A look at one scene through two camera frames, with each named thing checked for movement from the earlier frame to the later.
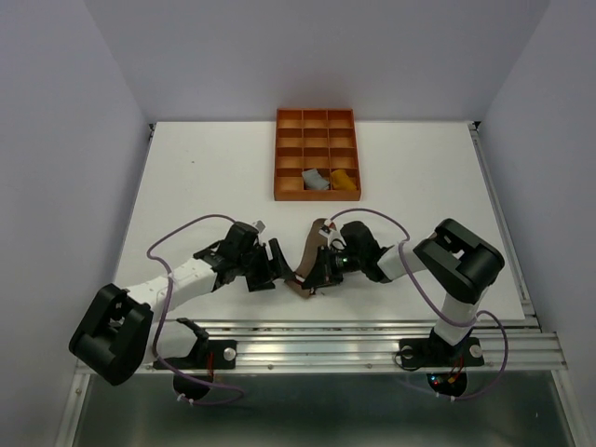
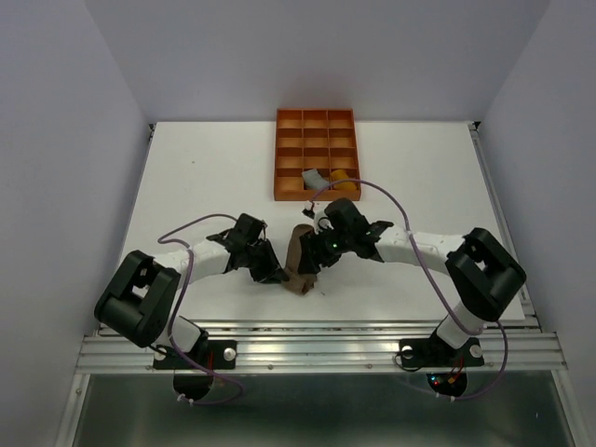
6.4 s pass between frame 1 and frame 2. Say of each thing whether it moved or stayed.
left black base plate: stayed
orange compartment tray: stayed
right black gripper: moved
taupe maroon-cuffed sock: moved
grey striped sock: stayed
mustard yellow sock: stayed
